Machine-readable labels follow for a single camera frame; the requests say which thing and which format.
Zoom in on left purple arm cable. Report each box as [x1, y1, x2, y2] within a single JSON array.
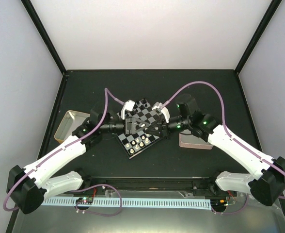
[[3, 87, 126, 211]]

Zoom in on left black frame post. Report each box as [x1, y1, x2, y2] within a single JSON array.
[[21, 0, 67, 75]]

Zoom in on black mounting rail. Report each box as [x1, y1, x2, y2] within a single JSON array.
[[81, 177, 237, 199]]

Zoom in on white slotted cable duct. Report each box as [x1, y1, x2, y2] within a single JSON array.
[[42, 197, 211, 210]]

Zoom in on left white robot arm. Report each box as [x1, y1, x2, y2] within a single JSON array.
[[6, 104, 150, 214]]

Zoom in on black and white chessboard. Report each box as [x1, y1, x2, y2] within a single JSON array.
[[117, 99, 161, 159]]

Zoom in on black frame post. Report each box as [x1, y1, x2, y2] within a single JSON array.
[[234, 0, 282, 75], [21, 0, 67, 75]]

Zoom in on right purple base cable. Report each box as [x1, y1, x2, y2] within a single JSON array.
[[210, 194, 249, 216]]

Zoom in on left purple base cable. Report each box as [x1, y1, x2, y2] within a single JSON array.
[[74, 183, 123, 216]]

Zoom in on gold metal tin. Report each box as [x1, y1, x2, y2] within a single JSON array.
[[54, 110, 90, 144]]

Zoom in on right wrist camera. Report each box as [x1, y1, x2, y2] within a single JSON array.
[[152, 102, 170, 123]]

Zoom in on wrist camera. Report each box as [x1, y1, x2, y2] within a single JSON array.
[[120, 100, 136, 120], [152, 102, 170, 123]]

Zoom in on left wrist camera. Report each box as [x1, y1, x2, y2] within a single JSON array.
[[120, 100, 136, 120]]

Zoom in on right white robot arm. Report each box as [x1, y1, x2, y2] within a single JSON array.
[[147, 95, 285, 206]]

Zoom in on right black frame post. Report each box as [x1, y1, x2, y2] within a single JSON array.
[[234, 0, 282, 75]]

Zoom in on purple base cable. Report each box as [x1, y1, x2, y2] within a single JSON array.
[[74, 183, 123, 216], [210, 194, 249, 216]]

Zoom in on pink tin with pieces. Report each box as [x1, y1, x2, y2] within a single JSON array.
[[179, 133, 213, 150]]

